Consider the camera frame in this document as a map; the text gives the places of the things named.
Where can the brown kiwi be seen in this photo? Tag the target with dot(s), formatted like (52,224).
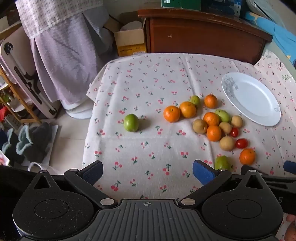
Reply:
(227,143)
(225,127)
(200,126)
(236,121)

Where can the orange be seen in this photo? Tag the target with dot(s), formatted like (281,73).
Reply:
(247,156)
(211,118)
(171,113)
(187,109)
(211,101)
(214,133)

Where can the grey fuzzy slipper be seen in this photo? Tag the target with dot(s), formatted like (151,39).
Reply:
(11,143)
(37,139)

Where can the white round base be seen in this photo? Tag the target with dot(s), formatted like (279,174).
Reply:
(78,111)

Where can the person's right hand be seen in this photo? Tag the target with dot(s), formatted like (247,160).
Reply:
(291,231)

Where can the white plastic bag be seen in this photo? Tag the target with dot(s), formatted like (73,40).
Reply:
(46,168)

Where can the lavender cloth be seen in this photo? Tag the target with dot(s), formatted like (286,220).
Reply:
(64,64)

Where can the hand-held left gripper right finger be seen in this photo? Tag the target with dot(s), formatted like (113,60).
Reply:
(203,172)

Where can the plaid cloth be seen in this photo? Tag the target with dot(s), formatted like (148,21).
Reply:
(50,14)

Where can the grey-green pillow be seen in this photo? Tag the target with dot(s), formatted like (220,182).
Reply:
(266,9)

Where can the cherry print tablecloth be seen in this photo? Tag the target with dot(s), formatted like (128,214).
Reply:
(148,143)

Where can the blue carton box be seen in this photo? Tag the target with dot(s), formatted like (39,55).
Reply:
(222,7)

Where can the brown wooden cabinet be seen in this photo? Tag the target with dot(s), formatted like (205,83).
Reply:
(196,37)

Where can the white power strip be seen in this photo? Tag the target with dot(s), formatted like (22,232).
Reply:
(12,121)

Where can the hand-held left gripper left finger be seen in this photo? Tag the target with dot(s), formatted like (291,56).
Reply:
(93,172)

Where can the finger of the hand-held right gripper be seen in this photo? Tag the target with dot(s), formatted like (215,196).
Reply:
(290,167)
(244,167)

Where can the red cherry tomato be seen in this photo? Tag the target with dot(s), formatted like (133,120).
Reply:
(241,143)
(234,132)

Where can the green carton box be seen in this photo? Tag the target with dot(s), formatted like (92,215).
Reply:
(180,4)

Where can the white plate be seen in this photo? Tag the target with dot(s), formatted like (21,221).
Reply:
(252,99)

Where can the white folding chair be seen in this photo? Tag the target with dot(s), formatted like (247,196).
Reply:
(20,51)

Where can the green jujube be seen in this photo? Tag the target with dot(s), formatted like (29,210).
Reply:
(223,115)
(195,100)
(222,163)
(131,122)

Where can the open cardboard box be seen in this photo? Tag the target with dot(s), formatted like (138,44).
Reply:
(129,41)

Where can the wooden rack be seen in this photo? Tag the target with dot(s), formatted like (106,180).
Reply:
(30,121)

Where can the blue garment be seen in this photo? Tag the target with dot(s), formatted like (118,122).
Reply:
(284,39)

